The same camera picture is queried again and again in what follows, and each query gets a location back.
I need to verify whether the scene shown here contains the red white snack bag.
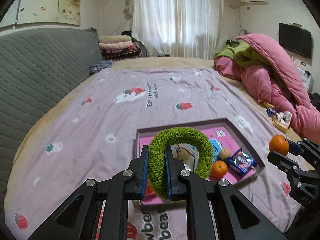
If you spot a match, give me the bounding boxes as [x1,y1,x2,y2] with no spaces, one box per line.
[145,183,156,196]

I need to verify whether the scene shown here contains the grey quilted headboard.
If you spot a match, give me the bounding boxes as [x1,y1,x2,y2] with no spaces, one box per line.
[1,28,102,201]

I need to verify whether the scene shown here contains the black wall television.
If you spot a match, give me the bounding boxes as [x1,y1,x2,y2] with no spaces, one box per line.
[278,23,313,59]

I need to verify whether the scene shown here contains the stack of folded blankets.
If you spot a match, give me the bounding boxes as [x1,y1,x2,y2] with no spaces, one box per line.
[98,35,143,61]

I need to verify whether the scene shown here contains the green blanket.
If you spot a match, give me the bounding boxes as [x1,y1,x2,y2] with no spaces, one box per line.
[215,42,270,68]

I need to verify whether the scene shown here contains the blue oreo cookie packet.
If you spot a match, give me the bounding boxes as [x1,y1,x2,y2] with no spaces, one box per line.
[225,148,257,178]

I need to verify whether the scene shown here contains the green fuzzy ring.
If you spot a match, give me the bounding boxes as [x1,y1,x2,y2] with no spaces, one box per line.
[147,127,214,201]

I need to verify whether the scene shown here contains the wall painting panels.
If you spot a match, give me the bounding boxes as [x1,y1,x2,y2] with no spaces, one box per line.
[1,0,81,28]

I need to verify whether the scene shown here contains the pink quilt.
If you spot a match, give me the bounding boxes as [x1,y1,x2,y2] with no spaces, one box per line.
[214,34,319,143]

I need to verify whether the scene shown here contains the floral white scrunchie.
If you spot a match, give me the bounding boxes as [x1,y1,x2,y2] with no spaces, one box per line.
[276,111,292,127]

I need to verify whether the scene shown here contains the pink and blue book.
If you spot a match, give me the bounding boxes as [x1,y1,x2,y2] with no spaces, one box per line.
[138,127,257,198]

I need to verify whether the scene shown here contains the grey shallow cardboard box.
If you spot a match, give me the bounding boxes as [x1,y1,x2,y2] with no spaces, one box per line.
[143,118,265,186]

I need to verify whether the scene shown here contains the orange tangerine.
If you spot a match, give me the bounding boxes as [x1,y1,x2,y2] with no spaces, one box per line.
[268,134,290,156]
[211,160,228,179]

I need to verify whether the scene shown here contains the walnut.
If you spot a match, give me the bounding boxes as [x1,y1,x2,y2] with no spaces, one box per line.
[219,148,231,160]

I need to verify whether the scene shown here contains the strawberry print purple bedsheet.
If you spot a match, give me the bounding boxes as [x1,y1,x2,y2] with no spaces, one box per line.
[4,68,308,240]

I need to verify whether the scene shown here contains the yellow wafer snack packet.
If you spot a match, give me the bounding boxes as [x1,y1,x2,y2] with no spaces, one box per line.
[272,120,289,134]

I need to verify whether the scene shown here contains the white sheer curtain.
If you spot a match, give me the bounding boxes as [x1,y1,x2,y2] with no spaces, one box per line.
[132,0,223,60]

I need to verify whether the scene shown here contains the small blue candy wrapper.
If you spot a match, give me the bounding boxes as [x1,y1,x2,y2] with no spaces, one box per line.
[266,108,276,118]

